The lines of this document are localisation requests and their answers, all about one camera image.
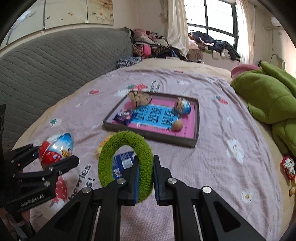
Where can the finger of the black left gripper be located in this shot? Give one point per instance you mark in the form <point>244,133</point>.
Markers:
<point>17,159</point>
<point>50,174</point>

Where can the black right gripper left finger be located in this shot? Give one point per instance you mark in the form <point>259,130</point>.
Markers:
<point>94,214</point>

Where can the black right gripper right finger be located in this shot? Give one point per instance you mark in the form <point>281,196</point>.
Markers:
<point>199,214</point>

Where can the red white surprise egg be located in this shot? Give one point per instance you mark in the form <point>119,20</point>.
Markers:
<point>55,148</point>

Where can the blue strawberry Oreo packet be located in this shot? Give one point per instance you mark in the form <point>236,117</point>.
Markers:
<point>125,116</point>

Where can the brown walnut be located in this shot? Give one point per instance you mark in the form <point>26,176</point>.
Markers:
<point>177,126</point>

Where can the yellow wrapped cake snack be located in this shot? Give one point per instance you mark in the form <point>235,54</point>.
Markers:
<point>101,145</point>

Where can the small blue Oreo packet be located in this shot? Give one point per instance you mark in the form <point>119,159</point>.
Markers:
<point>121,162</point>

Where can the peanut on bed edge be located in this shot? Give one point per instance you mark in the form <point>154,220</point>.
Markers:
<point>292,191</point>

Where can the grey quilted headboard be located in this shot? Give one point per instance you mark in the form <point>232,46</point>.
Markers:
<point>39,73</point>

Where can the red white candy wrapper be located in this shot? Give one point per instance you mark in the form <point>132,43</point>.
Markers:
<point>288,165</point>

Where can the dark tray with pink base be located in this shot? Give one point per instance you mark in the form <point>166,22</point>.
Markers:
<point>154,121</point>

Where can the blue red surprise egg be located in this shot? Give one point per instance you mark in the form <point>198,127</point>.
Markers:
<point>182,106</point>

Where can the beige plush toy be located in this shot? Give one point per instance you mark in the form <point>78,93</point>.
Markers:
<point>139,98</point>

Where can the green fleece blanket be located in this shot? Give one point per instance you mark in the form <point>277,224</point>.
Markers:
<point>270,96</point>

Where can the pink pillow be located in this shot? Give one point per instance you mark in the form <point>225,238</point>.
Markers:
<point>241,68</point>

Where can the pile of clothes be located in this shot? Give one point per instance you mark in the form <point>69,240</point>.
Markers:
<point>145,45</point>

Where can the clothes on window sill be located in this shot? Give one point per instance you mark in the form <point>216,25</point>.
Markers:
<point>206,43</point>

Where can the white curtain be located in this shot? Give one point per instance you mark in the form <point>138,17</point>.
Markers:
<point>246,30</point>
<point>177,35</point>

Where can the white air conditioner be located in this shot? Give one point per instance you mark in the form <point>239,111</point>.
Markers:
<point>275,22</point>

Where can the right white curtain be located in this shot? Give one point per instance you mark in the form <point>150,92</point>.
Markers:
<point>246,30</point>

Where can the blossom wall painting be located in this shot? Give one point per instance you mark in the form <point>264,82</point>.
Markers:
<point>48,14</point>

